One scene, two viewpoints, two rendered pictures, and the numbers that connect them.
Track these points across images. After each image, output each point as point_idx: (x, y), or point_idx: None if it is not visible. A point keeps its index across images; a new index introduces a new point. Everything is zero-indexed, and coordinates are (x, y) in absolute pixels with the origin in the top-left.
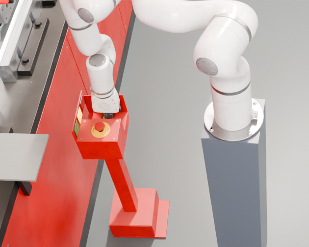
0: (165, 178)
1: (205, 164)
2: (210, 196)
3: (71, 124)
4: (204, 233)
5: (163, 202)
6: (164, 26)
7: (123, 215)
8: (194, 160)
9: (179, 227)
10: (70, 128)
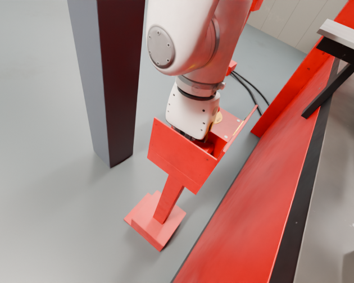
0: (109, 244)
1: (144, 15)
2: (139, 69)
3: (209, 265)
4: (122, 178)
5: (130, 220)
6: None
7: (171, 212)
8: (70, 245)
9: (134, 194)
10: (214, 256)
